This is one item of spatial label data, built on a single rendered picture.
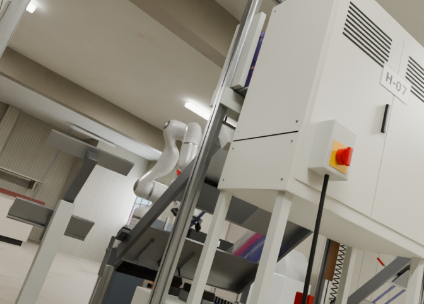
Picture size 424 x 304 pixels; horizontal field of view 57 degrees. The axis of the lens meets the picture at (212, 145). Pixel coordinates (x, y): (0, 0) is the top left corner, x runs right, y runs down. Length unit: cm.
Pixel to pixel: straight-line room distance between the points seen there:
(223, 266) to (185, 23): 219
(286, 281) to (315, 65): 476
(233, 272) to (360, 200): 99
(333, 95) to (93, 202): 969
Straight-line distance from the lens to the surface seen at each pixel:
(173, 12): 348
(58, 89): 725
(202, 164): 136
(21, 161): 1130
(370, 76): 135
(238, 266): 203
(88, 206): 1057
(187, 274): 197
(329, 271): 166
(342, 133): 111
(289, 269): 585
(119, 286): 224
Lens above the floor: 77
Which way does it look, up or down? 16 degrees up
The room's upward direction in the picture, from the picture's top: 18 degrees clockwise
